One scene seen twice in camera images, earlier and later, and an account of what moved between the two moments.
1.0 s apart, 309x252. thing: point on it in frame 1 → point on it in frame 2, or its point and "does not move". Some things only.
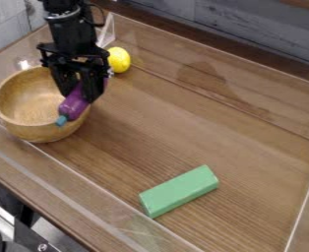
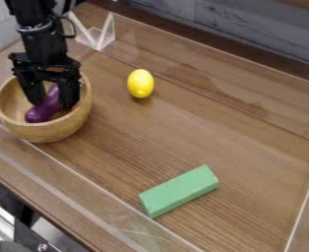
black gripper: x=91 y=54 → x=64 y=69
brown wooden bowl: x=27 y=100 does not move
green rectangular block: x=166 y=196 does not move
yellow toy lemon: x=119 y=59 → x=141 y=83
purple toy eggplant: x=75 y=105 → x=47 y=109
